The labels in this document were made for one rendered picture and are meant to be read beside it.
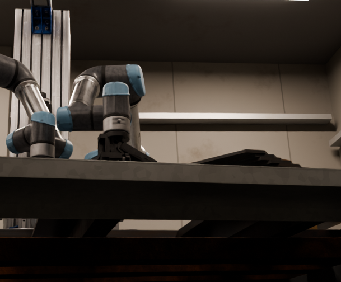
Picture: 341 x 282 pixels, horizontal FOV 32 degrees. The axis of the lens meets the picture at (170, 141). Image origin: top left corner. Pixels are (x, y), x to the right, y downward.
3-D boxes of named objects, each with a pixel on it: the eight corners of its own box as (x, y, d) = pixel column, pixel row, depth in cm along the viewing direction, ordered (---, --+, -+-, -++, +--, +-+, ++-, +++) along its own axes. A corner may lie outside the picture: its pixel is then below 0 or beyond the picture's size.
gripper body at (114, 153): (97, 180, 162) (96, 139, 166) (127, 181, 164) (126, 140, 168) (101, 172, 155) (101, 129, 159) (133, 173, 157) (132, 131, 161)
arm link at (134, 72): (114, 168, 249) (102, 59, 213) (149, 167, 249) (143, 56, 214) (113, 188, 240) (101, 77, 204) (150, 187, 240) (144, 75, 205)
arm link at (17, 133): (31, 159, 198) (52, 151, 191) (2, 152, 190) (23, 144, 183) (32, 137, 200) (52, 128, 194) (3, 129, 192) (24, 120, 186)
